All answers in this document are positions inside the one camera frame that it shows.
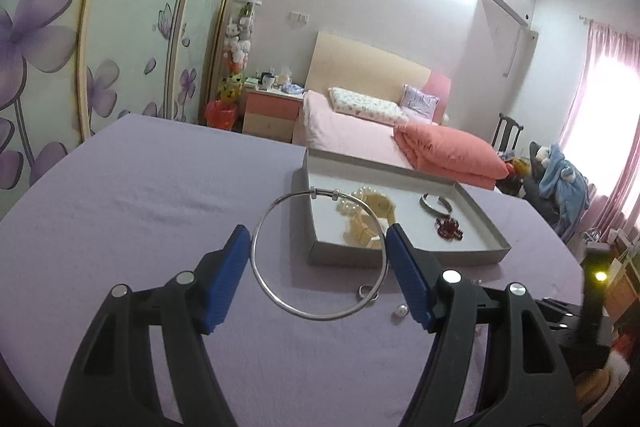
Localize purple tablecloth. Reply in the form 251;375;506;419
1;115;582;426

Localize pink curtain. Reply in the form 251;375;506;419
560;20;639;234

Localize beige pink headboard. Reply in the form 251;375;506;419
305;31;451;121

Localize floral sliding wardrobe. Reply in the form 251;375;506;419
1;0;228;210

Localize wall light switch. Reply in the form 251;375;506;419
288;12;309;25

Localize open silver cuff bangle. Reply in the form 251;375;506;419
420;193;452;218

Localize blue plush blanket pile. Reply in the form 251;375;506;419
539;144;590;235

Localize white floral pillow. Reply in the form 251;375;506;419
329;87;408;127

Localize white pearl bead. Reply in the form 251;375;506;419
393;305;409;321

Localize red waste bin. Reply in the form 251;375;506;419
204;100;238;130

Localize mug on nightstand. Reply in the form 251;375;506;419
259;74;276;91

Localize dark wooden chair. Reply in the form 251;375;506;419
491;113;524;153

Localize grey shallow cardboard tray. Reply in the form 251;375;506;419
304;150;511;267

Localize large silver hoop bangle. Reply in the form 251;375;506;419
250;187;390;322

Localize hanging plush toy stack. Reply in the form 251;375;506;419
217;0;262;104

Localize folded coral duvet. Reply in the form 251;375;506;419
394;121;510;190

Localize dark red bead bracelet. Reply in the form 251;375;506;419
433;215;466;241

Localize lilac square pillow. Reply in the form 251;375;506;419
399;84;439;124

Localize pink beige nightstand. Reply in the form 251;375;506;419
242;89;304;143

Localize white pearl bracelet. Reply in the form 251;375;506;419
333;188;371;219

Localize cream chunky bracelet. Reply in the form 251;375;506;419
342;189;398;251

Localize bed with pink sheet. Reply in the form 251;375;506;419
293;91;416;170

